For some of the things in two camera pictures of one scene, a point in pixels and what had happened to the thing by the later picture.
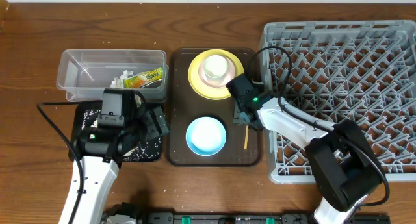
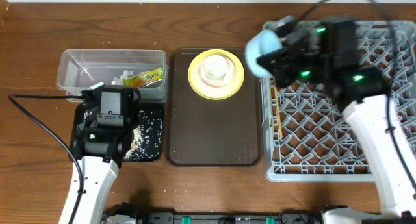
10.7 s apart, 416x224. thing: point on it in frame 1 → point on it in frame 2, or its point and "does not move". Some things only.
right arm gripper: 238,115 → 279,60
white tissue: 119,82 does not move
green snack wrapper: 143,79 does not move
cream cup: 215,67 does not move
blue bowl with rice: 206,136 → 260,44
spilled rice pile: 149,150 does not move
